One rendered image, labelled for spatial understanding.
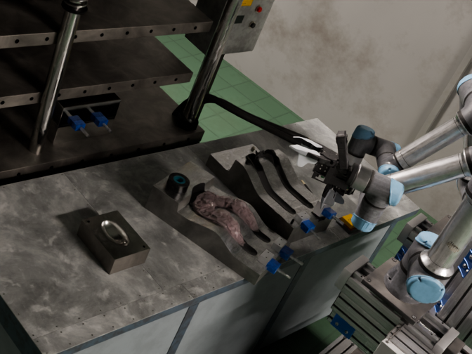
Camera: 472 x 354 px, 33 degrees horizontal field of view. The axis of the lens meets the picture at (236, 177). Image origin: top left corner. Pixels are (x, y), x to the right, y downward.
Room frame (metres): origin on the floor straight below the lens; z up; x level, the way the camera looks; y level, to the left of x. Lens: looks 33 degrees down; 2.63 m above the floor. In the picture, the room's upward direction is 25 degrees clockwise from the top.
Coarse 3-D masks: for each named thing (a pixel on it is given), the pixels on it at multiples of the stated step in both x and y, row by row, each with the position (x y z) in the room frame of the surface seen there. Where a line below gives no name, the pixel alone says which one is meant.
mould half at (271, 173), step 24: (216, 168) 2.72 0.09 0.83; (240, 168) 2.66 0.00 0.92; (264, 168) 2.72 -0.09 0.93; (288, 168) 2.82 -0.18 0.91; (240, 192) 2.64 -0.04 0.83; (264, 192) 2.62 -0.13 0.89; (288, 192) 2.70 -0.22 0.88; (264, 216) 2.55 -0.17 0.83; (288, 216) 2.53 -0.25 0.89; (312, 216) 2.60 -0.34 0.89; (288, 240) 2.48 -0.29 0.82
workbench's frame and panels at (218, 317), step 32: (384, 224) 2.95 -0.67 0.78; (320, 256) 2.72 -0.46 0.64; (352, 256) 2.98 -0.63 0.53; (224, 288) 2.12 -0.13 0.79; (256, 288) 2.41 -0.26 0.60; (288, 288) 2.62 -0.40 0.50; (320, 288) 2.87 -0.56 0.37; (0, 320) 1.66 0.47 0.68; (160, 320) 1.98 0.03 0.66; (192, 320) 2.14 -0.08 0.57; (224, 320) 2.32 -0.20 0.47; (256, 320) 2.53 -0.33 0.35; (288, 320) 2.76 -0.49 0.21; (0, 352) 1.64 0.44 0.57; (32, 352) 1.57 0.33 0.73; (64, 352) 1.57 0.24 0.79; (96, 352) 1.76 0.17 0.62; (128, 352) 1.90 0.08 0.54; (160, 352) 2.05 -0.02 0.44; (192, 352) 2.22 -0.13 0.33; (224, 352) 2.42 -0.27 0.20; (256, 352) 2.65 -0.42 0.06
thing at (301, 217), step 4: (300, 212) 2.56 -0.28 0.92; (304, 212) 2.57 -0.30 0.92; (296, 216) 2.53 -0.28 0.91; (300, 216) 2.53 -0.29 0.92; (304, 216) 2.54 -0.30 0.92; (308, 216) 2.55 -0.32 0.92; (296, 220) 2.53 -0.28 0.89; (300, 220) 2.52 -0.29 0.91; (304, 220) 2.53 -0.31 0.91; (308, 220) 2.55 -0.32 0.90; (300, 224) 2.52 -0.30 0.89; (304, 224) 2.51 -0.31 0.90; (308, 224) 2.52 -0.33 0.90; (312, 224) 2.53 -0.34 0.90; (304, 228) 2.51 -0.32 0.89; (308, 228) 2.50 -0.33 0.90; (312, 228) 2.52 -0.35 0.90; (312, 232) 2.51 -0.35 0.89; (316, 236) 2.50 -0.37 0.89
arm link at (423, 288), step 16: (464, 208) 2.06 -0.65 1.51; (448, 224) 2.08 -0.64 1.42; (464, 224) 2.04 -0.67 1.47; (448, 240) 2.05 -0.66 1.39; (464, 240) 2.05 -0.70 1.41; (416, 256) 2.14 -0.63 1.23; (432, 256) 2.06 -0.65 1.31; (448, 256) 2.04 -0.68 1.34; (416, 272) 2.05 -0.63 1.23; (432, 272) 2.03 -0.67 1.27; (448, 272) 2.05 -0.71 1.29; (416, 288) 2.02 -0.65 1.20; (432, 288) 2.02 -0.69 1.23
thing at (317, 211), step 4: (320, 200) 2.65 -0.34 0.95; (316, 204) 2.63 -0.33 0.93; (324, 204) 2.63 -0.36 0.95; (316, 208) 2.63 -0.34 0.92; (324, 208) 2.62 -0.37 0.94; (328, 208) 2.64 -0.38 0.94; (316, 212) 2.62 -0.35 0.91; (320, 212) 2.61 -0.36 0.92; (324, 212) 2.61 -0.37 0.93; (328, 212) 2.61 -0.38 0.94; (332, 212) 2.62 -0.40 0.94; (324, 216) 2.60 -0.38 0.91; (328, 216) 2.60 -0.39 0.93; (332, 216) 2.61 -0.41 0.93; (336, 220) 2.60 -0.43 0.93; (340, 220) 2.60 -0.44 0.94
